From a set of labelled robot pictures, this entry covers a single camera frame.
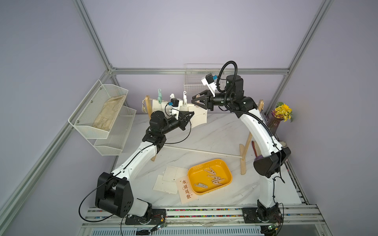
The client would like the white postcard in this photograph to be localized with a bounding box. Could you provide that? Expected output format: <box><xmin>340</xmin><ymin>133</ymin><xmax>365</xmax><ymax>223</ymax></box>
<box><xmin>162</xmin><ymin>166</ymin><xmax>188</xmax><ymax>183</ymax></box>
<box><xmin>153</xmin><ymin>175</ymin><xmax>178</xmax><ymax>194</ymax></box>
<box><xmin>152</xmin><ymin>99</ymin><xmax>167</xmax><ymax>112</ymax></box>
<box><xmin>187</xmin><ymin>104</ymin><xmax>208</xmax><ymax>128</ymax></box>
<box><xmin>178</xmin><ymin>104</ymin><xmax>190</xmax><ymax>112</ymax></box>

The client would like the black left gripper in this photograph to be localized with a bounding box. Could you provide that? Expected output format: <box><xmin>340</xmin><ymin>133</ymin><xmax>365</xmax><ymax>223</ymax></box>
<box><xmin>161</xmin><ymin>112</ymin><xmax>194</xmax><ymax>136</ymax></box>

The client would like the beige cloth in shelf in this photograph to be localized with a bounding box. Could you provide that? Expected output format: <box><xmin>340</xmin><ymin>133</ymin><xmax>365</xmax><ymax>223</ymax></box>
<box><xmin>92</xmin><ymin>95</ymin><xmax>127</xmax><ymax>132</ymax></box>

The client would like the white mesh shelf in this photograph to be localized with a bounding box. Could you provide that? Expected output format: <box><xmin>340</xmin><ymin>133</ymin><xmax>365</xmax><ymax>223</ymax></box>
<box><xmin>68</xmin><ymin>81</ymin><xmax>129</xmax><ymax>139</ymax></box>
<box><xmin>94</xmin><ymin>106</ymin><xmax>136</xmax><ymax>156</ymax></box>

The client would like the white hooked clothespin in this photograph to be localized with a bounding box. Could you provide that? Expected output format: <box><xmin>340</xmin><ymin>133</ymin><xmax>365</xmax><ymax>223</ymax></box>
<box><xmin>183</xmin><ymin>91</ymin><xmax>187</xmax><ymax>107</ymax></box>

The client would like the wooden clothesline rack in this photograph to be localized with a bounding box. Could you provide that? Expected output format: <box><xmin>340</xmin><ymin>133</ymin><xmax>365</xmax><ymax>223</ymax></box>
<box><xmin>141</xmin><ymin>95</ymin><xmax>265</xmax><ymax>175</ymax></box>

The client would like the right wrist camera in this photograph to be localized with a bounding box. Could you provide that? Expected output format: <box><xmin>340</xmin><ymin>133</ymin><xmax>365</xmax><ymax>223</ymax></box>
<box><xmin>201</xmin><ymin>73</ymin><xmax>218</xmax><ymax>96</ymax></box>

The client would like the white mesh lower shelf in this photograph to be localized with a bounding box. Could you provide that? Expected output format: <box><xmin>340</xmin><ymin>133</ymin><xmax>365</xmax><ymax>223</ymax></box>
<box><xmin>94</xmin><ymin>106</ymin><xmax>136</xmax><ymax>156</ymax></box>

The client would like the white mesh upper shelf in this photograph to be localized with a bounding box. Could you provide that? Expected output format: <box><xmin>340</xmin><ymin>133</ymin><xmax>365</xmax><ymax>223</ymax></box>
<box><xmin>68</xmin><ymin>81</ymin><xmax>129</xmax><ymax>139</ymax></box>

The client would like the yellow plastic tray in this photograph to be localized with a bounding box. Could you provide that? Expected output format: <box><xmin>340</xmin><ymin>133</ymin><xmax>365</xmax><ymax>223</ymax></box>
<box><xmin>187</xmin><ymin>159</ymin><xmax>233</xmax><ymax>195</ymax></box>

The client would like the dark purple vase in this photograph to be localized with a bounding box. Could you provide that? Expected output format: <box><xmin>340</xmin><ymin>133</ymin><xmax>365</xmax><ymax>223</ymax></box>
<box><xmin>266</xmin><ymin>116</ymin><xmax>283</xmax><ymax>135</ymax></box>

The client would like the green plastic clothespin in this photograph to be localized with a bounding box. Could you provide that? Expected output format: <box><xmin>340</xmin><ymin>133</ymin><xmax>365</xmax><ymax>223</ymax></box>
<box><xmin>157</xmin><ymin>88</ymin><xmax>162</xmax><ymax>104</ymax></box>

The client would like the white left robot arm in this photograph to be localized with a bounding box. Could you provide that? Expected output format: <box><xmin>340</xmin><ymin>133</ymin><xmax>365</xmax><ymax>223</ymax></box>
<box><xmin>95</xmin><ymin>111</ymin><xmax>195</xmax><ymax>221</ymax></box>

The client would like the white wire wall basket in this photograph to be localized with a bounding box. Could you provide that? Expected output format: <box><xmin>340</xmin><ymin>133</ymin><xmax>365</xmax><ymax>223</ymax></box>
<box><xmin>184</xmin><ymin>64</ymin><xmax>222</xmax><ymax>97</ymax></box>

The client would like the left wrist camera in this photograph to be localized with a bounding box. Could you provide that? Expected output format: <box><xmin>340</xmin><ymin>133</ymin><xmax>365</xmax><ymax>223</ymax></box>
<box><xmin>168</xmin><ymin>98</ymin><xmax>181</xmax><ymax>119</ymax></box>

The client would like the grey plastic clothespin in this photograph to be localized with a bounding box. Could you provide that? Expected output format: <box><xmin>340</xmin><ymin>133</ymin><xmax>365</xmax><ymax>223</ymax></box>
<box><xmin>194</xmin><ymin>183</ymin><xmax>208</xmax><ymax>189</ymax></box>

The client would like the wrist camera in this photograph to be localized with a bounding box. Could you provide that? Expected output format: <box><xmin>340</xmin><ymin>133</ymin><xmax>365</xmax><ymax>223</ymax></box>
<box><xmin>168</xmin><ymin>98</ymin><xmax>181</xmax><ymax>119</ymax></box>
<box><xmin>201</xmin><ymin>73</ymin><xmax>218</xmax><ymax>96</ymax></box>

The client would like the aluminium cage frame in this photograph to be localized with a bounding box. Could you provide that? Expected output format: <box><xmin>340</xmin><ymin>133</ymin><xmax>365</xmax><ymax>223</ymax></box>
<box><xmin>0</xmin><ymin>0</ymin><xmax>336</xmax><ymax>228</ymax></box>

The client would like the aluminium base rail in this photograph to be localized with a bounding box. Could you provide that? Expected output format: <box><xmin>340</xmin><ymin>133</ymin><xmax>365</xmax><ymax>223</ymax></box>
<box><xmin>79</xmin><ymin>205</ymin><xmax>331</xmax><ymax>236</ymax></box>

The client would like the pink lettered postcard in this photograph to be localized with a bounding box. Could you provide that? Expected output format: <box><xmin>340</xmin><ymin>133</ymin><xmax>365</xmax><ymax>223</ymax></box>
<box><xmin>176</xmin><ymin>176</ymin><xmax>198</xmax><ymax>205</ymax></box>

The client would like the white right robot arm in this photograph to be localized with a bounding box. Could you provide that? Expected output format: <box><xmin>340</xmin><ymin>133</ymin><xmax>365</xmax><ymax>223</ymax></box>
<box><xmin>191</xmin><ymin>61</ymin><xmax>291</xmax><ymax>223</ymax></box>

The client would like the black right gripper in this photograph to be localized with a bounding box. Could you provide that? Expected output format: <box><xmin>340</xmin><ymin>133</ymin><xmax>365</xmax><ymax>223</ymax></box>
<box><xmin>192</xmin><ymin>90</ymin><xmax>234</xmax><ymax>113</ymax></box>

